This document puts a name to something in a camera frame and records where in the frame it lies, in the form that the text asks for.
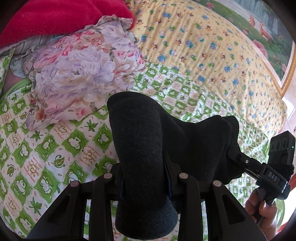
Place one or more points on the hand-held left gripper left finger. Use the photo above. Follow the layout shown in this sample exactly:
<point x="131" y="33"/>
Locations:
<point x="101" y="199"/>

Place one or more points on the green checked bed sheet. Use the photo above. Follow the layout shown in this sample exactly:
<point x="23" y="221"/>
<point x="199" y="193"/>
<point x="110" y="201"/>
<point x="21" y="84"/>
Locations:
<point x="57" y="143"/>

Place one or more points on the yellow printed quilt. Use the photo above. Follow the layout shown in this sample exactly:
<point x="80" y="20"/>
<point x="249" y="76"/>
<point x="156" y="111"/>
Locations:
<point x="203" y="53"/>

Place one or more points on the floral pillow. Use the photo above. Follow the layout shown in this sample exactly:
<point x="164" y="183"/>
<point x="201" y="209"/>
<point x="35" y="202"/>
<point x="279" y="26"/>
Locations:
<point x="81" y="69"/>

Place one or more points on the red blanket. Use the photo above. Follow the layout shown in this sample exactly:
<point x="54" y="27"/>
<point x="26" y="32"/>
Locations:
<point x="53" y="18"/>

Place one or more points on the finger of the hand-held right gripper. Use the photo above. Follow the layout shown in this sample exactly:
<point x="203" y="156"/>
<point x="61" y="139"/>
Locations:
<point x="244" y="161"/>

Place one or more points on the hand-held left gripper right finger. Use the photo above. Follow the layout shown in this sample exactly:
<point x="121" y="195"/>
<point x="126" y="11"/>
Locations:
<point x="192" y="197"/>

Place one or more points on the black pants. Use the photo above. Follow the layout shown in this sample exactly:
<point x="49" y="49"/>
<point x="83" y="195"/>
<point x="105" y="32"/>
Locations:
<point x="148" y="148"/>

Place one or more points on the gold framed picture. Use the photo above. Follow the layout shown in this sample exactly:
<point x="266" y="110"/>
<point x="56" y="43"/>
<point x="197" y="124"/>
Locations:
<point x="261" y="30"/>

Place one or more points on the person's right hand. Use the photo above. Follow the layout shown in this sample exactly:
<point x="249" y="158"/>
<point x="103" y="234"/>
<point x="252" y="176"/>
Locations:
<point x="266" y="213"/>

